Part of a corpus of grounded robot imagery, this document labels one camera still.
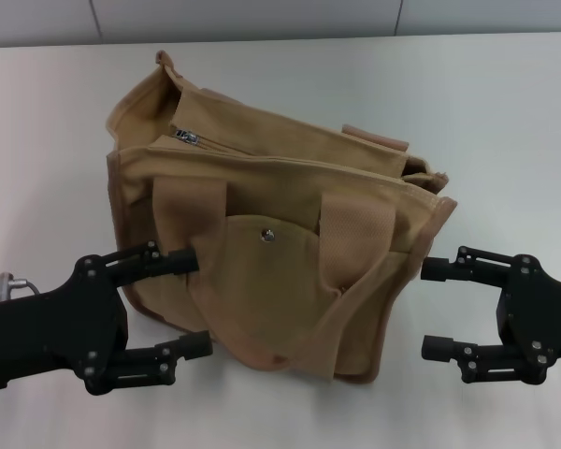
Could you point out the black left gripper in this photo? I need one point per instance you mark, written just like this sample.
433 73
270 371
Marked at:
51 327

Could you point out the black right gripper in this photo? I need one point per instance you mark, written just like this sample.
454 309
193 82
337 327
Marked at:
542 318

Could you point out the khaki canvas food bag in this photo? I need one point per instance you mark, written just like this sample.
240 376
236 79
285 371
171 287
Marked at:
280 290

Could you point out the silver zipper pull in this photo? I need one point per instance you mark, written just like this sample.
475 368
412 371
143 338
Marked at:
188 136

